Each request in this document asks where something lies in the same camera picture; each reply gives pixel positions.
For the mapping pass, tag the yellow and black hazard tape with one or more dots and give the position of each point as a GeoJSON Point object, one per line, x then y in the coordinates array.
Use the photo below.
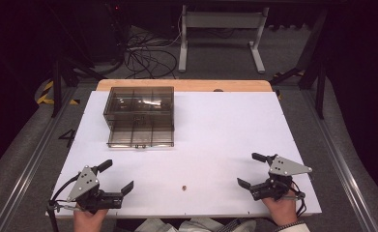
{"type": "Point", "coordinates": [44, 93]}

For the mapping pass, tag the aluminium floor rail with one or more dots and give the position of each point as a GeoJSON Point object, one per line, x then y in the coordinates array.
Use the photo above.
{"type": "Point", "coordinates": [32, 167]}
{"type": "Point", "coordinates": [341, 167]}

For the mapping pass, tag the person's right hand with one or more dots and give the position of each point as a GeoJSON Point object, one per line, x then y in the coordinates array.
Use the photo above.
{"type": "Point", "coordinates": [282, 211]}

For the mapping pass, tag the person's light trousers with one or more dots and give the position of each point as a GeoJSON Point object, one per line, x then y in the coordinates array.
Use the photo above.
{"type": "Point", "coordinates": [193, 225]}

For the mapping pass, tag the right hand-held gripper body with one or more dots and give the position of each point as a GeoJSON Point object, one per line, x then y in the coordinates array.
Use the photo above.
{"type": "Point", "coordinates": [283, 167]}

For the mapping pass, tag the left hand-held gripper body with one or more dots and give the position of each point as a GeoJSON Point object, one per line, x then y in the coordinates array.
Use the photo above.
{"type": "Point", "coordinates": [84, 182]}

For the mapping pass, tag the white metal stand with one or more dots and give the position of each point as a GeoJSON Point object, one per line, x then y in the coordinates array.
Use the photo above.
{"type": "Point", "coordinates": [222, 20]}

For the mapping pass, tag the black metal stand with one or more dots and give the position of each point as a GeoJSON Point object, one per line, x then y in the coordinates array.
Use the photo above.
{"type": "Point", "coordinates": [57, 83]}
{"type": "Point", "coordinates": [320, 87]}

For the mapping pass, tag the person's white sleeve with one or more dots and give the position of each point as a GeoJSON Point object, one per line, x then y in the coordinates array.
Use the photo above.
{"type": "Point", "coordinates": [293, 227]}

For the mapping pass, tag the smoky clear plastic drawer box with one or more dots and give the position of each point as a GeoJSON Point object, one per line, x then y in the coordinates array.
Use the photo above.
{"type": "Point", "coordinates": [140, 104]}

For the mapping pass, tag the person's left hand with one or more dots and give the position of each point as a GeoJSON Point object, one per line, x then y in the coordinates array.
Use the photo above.
{"type": "Point", "coordinates": [88, 219]}

